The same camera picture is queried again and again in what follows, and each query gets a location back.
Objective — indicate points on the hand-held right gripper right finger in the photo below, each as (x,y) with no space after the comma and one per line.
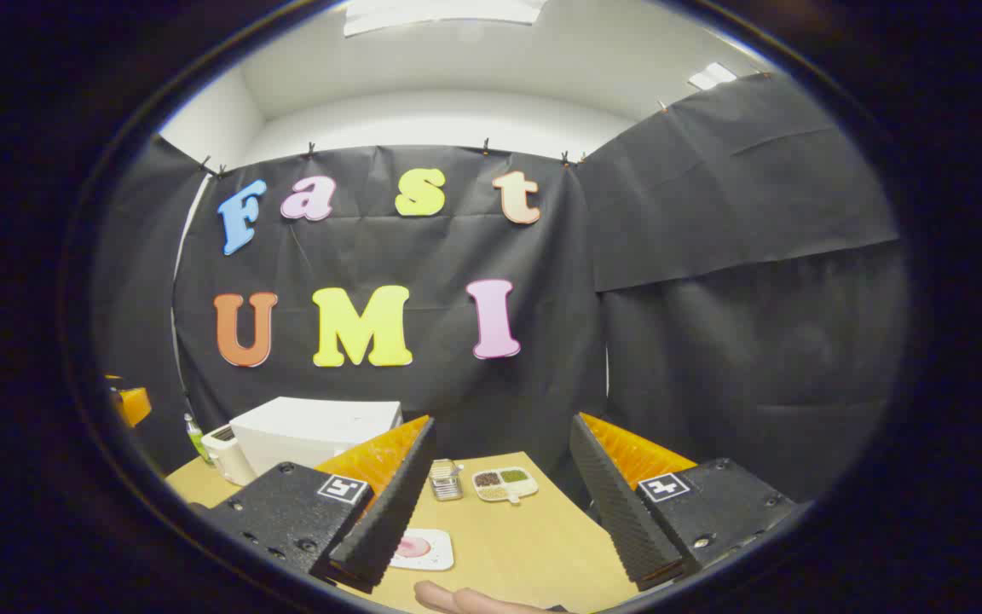
(619,512)

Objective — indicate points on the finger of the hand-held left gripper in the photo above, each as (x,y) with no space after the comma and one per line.
(131,405)

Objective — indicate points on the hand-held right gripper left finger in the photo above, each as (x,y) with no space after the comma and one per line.
(389,520)

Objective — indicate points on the pink round food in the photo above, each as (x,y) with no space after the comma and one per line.
(413,547)

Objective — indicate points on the white square plate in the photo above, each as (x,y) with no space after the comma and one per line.
(441,554)

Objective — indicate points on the white microwave oven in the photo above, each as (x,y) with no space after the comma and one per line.
(312,435)

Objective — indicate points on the green label drink bottle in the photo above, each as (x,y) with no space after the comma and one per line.
(198,443)

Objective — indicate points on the white toaster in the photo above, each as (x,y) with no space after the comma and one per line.
(231,456)

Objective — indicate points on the white divided tray of beans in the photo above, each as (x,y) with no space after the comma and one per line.
(504,484)

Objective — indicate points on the black backdrop cloth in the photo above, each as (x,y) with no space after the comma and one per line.
(713,341)

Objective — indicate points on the ceiling light panel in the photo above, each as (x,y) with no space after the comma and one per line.
(713,75)
(440,13)

